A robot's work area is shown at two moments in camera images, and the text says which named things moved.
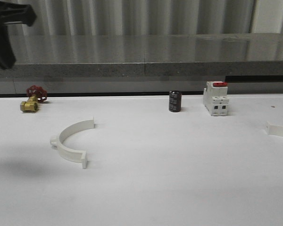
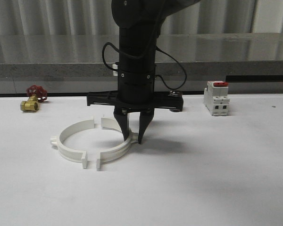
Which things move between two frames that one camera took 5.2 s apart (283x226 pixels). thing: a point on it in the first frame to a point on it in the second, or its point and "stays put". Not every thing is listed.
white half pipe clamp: x=278 y=131 to x=109 y=153
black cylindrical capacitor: x=175 y=100 stays put
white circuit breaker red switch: x=215 y=100 stays put
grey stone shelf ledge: x=149 y=55 stays put
